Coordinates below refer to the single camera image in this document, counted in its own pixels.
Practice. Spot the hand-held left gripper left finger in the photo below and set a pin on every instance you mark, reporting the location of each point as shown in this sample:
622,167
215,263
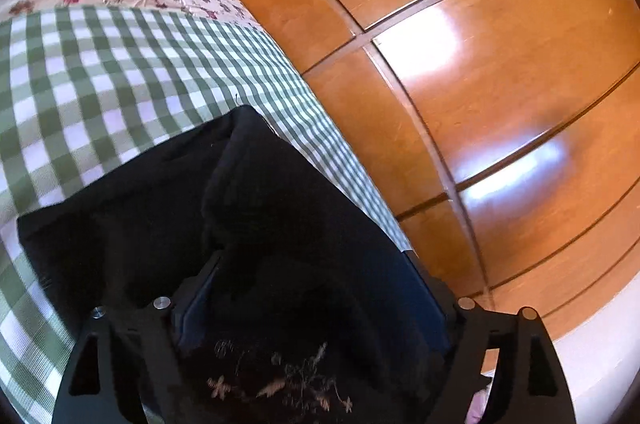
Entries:
199,300

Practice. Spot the black pants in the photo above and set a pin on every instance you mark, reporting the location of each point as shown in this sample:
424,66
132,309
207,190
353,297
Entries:
300,224

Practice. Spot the green checkered bed sheet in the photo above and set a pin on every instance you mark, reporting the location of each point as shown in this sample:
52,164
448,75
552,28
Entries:
100,74

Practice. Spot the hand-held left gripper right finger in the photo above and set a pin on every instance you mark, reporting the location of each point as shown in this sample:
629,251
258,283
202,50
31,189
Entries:
426,295

